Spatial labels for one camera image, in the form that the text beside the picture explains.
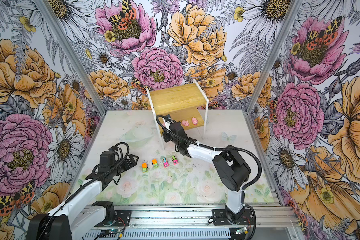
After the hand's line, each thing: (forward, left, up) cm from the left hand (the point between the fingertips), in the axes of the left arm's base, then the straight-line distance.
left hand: (132, 164), depth 87 cm
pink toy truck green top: (+4, -24, -2) cm, 25 cm away
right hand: (+16, -19, +11) cm, 27 cm away
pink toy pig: (+21, -36, +14) cm, 44 cm away
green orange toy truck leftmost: (-1, -7, -3) cm, 7 cm away
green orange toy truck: (+2, -12, -3) cm, 13 cm away
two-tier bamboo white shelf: (+20, -31, +28) cm, 46 cm away
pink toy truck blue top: (+3, -18, -3) cm, 19 cm away
